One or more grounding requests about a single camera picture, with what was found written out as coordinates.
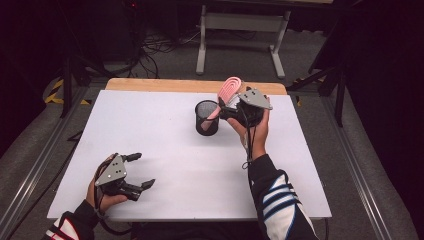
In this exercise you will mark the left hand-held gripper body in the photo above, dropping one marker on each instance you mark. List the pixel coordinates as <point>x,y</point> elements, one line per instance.
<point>111,171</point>

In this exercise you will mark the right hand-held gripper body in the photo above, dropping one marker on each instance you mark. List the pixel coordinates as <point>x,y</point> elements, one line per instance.
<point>253,103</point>

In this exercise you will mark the pink hairbrush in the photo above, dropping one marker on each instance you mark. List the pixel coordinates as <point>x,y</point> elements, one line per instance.
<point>230,89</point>

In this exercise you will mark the black mesh pen holder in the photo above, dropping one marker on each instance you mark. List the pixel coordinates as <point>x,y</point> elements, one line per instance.
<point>206,123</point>

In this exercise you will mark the person's left hand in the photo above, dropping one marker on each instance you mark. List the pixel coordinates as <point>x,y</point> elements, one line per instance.
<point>108,201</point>

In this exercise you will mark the person's right hand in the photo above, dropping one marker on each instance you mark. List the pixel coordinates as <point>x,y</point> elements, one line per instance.
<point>258,136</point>

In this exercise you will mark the white board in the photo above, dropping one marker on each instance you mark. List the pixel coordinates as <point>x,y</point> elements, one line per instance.
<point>160,143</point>

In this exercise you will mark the wooden table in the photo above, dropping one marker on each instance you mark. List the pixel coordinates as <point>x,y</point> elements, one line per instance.
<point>166,86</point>

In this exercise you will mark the grey metal stand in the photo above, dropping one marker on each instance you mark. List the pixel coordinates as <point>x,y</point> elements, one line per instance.
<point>243,21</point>

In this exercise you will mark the black metal stand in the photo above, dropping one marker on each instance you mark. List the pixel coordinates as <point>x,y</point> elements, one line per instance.
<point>339,96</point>
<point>68,86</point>

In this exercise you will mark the yellow black hazard tape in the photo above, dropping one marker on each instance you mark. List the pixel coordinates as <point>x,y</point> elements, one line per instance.
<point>53,96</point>

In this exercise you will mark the aluminium floor rail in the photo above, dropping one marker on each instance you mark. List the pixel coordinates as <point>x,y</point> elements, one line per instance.
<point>36,166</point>
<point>356,180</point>

